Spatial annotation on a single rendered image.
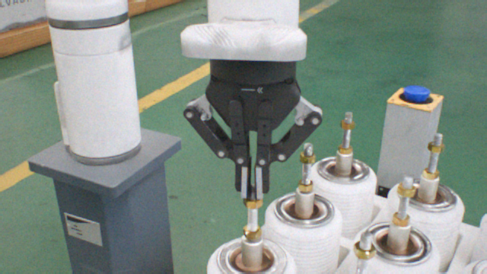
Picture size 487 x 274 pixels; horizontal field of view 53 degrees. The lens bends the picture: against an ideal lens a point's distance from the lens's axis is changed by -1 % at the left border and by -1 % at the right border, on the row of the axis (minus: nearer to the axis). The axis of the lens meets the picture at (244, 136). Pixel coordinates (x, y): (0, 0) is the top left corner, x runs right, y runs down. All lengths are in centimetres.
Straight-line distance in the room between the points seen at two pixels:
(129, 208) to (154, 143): 10
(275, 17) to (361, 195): 36
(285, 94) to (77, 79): 27
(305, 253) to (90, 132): 30
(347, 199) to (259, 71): 33
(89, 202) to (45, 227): 44
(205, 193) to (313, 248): 55
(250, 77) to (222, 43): 5
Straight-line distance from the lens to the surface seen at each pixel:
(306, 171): 58
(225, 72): 40
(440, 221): 65
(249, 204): 49
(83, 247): 71
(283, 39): 34
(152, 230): 70
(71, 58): 59
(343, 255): 70
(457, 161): 134
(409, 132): 80
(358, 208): 70
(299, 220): 59
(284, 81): 42
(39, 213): 113
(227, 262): 53
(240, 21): 38
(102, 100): 60
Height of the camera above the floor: 60
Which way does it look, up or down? 26 degrees down
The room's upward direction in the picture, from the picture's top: straight up
